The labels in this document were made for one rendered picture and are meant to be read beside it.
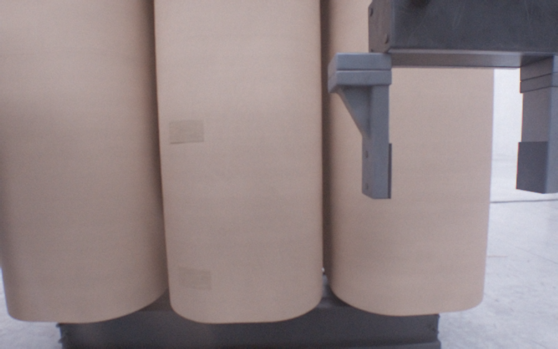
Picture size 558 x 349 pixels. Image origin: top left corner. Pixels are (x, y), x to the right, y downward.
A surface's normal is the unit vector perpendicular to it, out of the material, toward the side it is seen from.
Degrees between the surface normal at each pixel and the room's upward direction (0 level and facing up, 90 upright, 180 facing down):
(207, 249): 90
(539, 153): 90
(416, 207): 90
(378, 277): 90
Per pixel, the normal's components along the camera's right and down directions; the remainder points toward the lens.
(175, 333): 0.02, 0.09
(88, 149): 0.44, 0.07
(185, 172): -0.32, 0.09
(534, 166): -1.00, 0.02
